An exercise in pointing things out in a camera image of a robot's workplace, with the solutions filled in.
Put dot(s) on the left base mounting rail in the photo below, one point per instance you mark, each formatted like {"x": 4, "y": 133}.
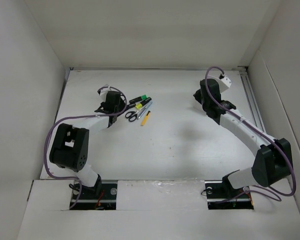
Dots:
{"x": 105, "y": 200}

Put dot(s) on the black handled scissors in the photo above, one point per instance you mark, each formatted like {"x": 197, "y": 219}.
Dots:
{"x": 132, "y": 115}

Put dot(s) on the right base mounting rail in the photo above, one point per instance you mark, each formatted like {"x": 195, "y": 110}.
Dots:
{"x": 221, "y": 197}

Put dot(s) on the silver pen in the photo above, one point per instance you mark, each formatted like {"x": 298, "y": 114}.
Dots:
{"x": 142, "y": 111}

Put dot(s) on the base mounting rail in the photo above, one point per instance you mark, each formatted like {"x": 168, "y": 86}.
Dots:
{"x": 105, "y": 200}
{"x": 221, "y": 197}

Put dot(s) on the green highlighter marker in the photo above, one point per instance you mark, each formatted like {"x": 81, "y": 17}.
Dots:
{"x": 138, "y": 99}

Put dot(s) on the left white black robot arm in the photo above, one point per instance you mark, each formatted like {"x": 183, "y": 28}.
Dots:
{"x": 70, "y": 147}

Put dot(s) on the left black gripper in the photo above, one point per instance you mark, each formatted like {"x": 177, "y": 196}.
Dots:
{"x": 121, "y": 104}

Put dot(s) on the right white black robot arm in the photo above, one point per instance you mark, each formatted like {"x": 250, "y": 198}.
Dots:
{"x": 272, "y": 157}

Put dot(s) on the white compartment organizer tray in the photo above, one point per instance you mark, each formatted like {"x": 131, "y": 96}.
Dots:
{"x": 197, "y": 105}

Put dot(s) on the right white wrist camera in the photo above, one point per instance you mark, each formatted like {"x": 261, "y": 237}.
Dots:
{"x": 224, "y": 82}

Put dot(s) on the yellow highlighter marker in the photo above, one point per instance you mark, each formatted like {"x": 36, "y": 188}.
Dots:
{"x": 143, "y": 103}

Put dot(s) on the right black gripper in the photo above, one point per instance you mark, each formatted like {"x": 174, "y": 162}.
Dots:
{"x": 198, "y": 95}

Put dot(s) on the light blue pen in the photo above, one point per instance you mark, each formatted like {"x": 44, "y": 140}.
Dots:
{"x": 147, "y": 108}

